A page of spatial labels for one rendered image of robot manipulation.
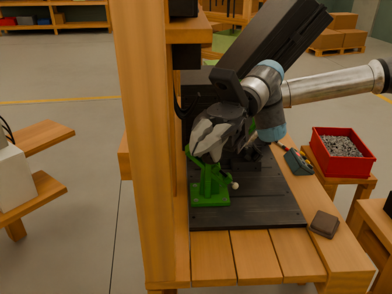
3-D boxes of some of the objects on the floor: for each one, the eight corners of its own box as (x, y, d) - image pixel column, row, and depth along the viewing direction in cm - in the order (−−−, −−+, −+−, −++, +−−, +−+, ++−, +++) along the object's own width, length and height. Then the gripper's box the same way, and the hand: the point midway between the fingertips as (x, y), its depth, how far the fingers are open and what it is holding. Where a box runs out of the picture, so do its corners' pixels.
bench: (250, 191, 267) (261, 94, 222) (316, 399, 139) (374, 273, 94) (170, 193, 264) (164, 96, 219) (161, 409, 136) (144, 283, 91)
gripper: (264, 125, 67) (219, 189, 54) (227, 116, 72) (177, 174, 58) (265, 90, 62) (214, 151, 49) (225, 83, 67) (168, 138, 53)
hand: (196, 147), depth 53 cm, fingers closed
